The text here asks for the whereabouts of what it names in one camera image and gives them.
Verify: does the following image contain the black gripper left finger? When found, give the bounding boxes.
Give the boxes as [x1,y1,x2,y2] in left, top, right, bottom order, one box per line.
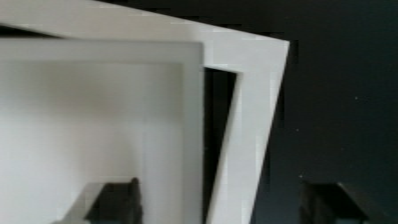
[54,178,142,224]

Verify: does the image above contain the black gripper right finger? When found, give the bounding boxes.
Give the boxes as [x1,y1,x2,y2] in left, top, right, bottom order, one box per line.
[298,182,385,224]

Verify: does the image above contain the white front drawer box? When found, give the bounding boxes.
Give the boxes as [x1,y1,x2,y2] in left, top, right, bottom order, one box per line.
[0,39,204,224]

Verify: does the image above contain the white drawer cabinet frame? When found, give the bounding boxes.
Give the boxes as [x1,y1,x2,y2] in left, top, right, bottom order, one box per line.
[0,0,289,224]

